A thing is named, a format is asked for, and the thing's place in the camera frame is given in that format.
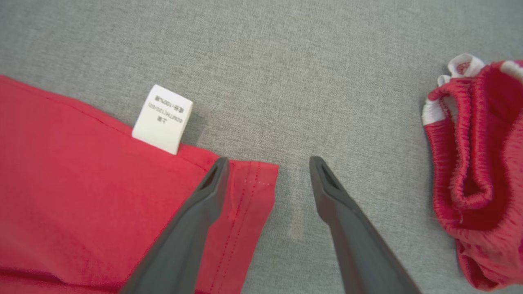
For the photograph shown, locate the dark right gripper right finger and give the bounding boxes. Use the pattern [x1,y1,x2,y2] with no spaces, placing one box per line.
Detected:
[309,156,422,294]

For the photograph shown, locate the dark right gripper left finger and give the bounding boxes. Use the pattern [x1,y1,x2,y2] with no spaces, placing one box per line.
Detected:
[118,157,231,294]

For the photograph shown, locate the red numbered basketball jersey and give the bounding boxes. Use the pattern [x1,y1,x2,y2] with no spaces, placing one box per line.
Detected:
[0,75,279,294]

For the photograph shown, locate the red basketball shorts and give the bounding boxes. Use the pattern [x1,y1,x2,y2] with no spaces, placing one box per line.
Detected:
[422,53,523,292]

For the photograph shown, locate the grey fabric sofa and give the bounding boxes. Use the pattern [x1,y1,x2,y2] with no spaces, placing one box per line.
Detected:
[0,0,523,294]

